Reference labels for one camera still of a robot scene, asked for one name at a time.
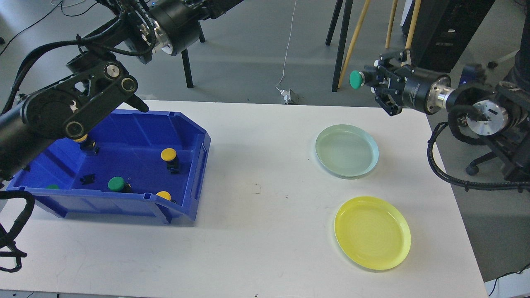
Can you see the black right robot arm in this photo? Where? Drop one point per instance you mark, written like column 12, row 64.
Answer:
column 496, row 117

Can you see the yellow plate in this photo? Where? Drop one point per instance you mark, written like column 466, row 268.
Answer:
column 372, row 233

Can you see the light green plate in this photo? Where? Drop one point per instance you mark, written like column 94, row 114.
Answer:
column 347, row 151

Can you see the green push button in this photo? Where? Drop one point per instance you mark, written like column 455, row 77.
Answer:
column 359, row 78
column 118, row 184

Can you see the yellow push button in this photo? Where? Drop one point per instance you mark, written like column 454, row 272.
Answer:
column 170, row 157
column 165, row 195
column 88, row 145

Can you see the small black button part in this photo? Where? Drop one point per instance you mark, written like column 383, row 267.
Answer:
column 87, row 179

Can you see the black tripod legs left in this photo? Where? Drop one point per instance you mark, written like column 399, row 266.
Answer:
column 186, row 61

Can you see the black office chair base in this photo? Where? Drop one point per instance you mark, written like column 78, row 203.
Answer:
column 485, row 165

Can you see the yellow push button front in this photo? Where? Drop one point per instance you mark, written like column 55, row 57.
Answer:
column 165, row 195

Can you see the black stand legs centre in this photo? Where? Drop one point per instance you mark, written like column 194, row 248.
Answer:
column 344, row 7

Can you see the black computer tower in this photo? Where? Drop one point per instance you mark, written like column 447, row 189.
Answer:
column 443, row 30

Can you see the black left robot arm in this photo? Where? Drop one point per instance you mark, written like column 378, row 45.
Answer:
column 99, row 83

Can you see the white power adapter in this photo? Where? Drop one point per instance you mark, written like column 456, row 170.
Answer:
column 290, row 97

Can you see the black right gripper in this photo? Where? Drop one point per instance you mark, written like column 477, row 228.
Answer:
column 415, row 88

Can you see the blue plastic storage bin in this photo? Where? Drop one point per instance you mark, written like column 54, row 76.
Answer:
column 130, row 144

